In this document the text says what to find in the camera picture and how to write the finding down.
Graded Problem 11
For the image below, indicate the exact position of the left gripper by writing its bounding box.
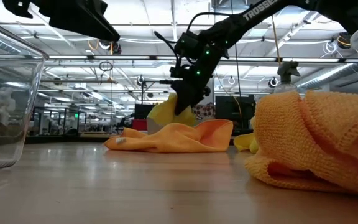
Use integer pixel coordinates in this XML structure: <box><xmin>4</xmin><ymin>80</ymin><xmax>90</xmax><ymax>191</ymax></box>
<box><xmin>31</xmin><ymin>0</ymin><xmax>121</xmax><ymax>42</ymax></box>

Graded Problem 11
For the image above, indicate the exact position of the red box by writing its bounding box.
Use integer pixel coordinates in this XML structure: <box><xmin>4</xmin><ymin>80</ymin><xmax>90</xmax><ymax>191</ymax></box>
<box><xmin>131</xmin><ymin>119</ymin><xmax>149</xmax><ymax>131</ymax></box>

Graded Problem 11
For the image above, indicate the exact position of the orange microfiber towel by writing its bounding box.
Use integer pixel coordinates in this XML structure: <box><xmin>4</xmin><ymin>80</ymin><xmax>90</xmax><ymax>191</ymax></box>
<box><xmin>104</xmin><ymin>119</ymin><xmax>234</xmax><ymax>154</ymax></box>
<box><xmin>244</xmin><ymin>90</ymin><xmax>358</xmax><ymax>200</ymax></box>

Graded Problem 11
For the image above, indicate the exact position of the yellow microfiber towel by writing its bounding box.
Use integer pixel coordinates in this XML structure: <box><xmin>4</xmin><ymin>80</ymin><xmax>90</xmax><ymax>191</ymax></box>
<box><xmin>147</xmin><ymin>92</ymin><xmax>198</xmax><ymax>127</ymax></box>
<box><xmin>233</xmin><ymin>116</ymin><xmax>260</xmax><ymax>154</ymax></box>

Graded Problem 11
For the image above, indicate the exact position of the small clear plastic bin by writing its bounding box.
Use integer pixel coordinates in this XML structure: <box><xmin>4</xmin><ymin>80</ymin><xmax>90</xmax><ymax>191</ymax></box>
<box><xmin>0</xmin><ymin>15</ymin><xmax>50</xmax><ymax>172</ymax></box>

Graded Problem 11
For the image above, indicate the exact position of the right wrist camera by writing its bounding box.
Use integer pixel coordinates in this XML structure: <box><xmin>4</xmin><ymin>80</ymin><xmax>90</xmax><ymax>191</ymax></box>
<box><xmin>174</xmin><ymin>30</ymin><xmax>199</xmax><ymax>60</ymax></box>

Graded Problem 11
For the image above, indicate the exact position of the small black monitor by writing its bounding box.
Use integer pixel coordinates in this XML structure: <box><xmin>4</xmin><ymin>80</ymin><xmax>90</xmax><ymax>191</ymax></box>
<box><xmin>134</xmin><ymin>103</ymin><xmax>155</xmax><ymax>121</ymax></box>

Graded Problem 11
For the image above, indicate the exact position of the white spray bottle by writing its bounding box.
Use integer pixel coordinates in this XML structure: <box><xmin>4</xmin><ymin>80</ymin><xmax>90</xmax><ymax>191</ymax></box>
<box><xmin>273</xmin><ymin>60</ymin><xmax>301</xmax><ymax>95</ymax></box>

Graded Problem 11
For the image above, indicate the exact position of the yellow hanging cable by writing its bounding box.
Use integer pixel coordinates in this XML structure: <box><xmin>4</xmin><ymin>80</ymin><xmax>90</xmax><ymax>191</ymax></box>
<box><xmin>270</xmin><ymin>15</ymin><xmax>283</xmax><ymax>66</ymax></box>

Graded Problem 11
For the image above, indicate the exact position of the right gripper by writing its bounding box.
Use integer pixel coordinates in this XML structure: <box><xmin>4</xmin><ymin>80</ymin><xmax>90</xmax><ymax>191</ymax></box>
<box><xmin>170</xmin><ymin>58</ymin><xmax>213</xmax><ymax>115</ymax></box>

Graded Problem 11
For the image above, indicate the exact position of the black hanging cable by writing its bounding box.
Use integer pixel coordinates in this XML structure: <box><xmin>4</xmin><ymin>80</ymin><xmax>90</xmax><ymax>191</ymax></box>
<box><xmin>234</xmin><ymin>43</ymin><xmax>241</xmax><ymax>94</ymax></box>

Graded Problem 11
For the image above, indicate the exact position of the black aluminium table frame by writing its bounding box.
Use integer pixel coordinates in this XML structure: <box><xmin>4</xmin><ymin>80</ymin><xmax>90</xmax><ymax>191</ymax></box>
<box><xmin>25</xmin><ymin>134</ymin><xmax>257</xmax><ymax>146</ymax></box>

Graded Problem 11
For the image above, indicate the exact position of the large black monitor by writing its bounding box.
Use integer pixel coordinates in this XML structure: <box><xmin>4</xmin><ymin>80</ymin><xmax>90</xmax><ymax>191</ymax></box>
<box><xmin>214</xmin><ymin>95</ymin><xmax>257</xmax><ymax>131</ymax></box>

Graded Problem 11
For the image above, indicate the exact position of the person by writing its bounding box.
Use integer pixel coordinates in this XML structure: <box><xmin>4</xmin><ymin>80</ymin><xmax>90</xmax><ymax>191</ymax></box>
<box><xmin>194</xmin><ymin>102</ymin><xmax>216</xmax><ymax>121</ymax></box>

